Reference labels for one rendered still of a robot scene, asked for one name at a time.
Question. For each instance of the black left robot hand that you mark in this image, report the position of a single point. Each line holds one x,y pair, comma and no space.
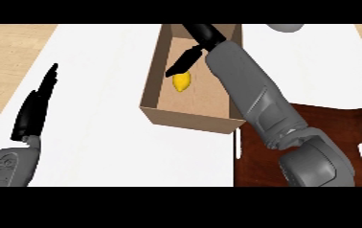
34,107

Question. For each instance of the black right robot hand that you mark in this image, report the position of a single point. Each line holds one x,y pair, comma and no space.
200,37

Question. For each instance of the yellow lemon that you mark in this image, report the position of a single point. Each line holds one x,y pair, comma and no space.
182,81

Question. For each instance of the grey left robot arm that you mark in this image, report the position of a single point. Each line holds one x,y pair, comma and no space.
14,166

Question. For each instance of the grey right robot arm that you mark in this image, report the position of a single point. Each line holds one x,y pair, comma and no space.
263,110

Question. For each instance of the brown cardboard box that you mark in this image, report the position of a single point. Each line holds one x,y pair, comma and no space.
192,110

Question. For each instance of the dark brown wooden tray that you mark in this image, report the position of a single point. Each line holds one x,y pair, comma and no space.
263,155

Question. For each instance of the grey rounded object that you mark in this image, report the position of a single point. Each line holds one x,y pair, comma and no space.
286,27

